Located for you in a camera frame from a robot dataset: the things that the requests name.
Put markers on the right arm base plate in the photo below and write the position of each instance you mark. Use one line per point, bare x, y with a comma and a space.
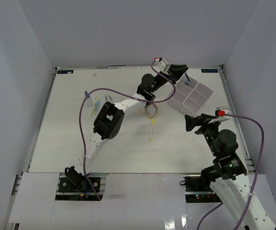
197, 192

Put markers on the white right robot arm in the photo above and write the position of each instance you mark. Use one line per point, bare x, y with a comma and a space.
228, 177

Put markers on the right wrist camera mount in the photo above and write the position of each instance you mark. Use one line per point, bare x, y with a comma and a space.
221, 115

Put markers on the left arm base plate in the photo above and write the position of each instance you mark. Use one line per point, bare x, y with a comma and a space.
67, 191

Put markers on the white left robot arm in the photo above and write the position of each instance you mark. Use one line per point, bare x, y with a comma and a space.
109, 119

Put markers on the white divided organizer box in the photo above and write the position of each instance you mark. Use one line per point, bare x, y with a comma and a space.
190, 100

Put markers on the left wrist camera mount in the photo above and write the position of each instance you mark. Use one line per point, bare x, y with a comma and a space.
163, 64

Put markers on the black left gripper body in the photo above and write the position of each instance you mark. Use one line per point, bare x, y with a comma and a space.
160, 81

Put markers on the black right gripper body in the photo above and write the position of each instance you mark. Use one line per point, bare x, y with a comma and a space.
209, 131

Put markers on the yellow tipped white pen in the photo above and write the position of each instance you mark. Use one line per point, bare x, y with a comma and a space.
151, 130

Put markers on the blue capped small marker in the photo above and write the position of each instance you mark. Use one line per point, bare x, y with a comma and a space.
88, 102

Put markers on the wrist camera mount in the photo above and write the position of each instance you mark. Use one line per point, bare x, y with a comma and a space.
163, 64
221, 115

